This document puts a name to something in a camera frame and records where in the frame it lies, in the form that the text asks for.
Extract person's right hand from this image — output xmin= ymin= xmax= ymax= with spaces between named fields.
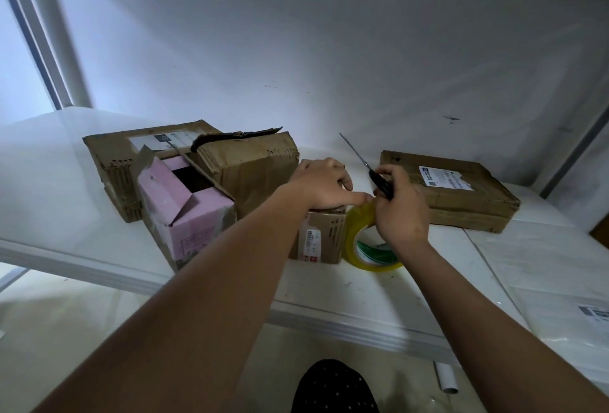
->
xmin=373 ymin=163 xmax=432 ymax=253

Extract long cardboard box white label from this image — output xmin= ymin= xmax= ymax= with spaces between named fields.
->
xmin=82 ymin=119 xmax=223 ymax=225

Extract person's left forearm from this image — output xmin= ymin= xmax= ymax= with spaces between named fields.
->
xmin=33 ymin=194 xmax=315 ymax=413

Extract white metal shelf rack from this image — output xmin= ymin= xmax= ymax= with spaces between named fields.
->
xmin=0 ymin=0 xmax=609 ymax=413

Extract person's black trousers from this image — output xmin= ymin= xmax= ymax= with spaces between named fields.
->
xmin=290 ymin=357 xmax=381 ymax=413

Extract yellow tape roll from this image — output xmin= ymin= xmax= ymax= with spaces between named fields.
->
xmin=341 ymin=199 xmax=405 ymax=274

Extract person's right forearm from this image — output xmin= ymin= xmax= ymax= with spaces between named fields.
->
xmin=395 ymin=237 xmax=609 ymax=413

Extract black handled scissors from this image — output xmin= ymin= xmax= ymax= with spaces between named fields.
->
xmin=337 ymin=132 xmax=395 ymax=203

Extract corrugated cardboard box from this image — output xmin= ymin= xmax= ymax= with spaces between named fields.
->
xmin=189 ymin=126 xmax=302 ymax=220

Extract pink carton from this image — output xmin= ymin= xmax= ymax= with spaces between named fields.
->
xmin=130 ymin=147 xmax=239 ymax=272

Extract small cardboard box red label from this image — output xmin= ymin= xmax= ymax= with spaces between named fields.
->
xmin=287 ymin=203 xmax=350 ymax=265

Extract white tube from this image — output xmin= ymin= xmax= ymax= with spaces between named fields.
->
xmin=433 ymin=359 xmax=461 ymax=396

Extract person's left hand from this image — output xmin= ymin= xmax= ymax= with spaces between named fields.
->
xmin=284 ymin=157 xmax=375 ymax=215

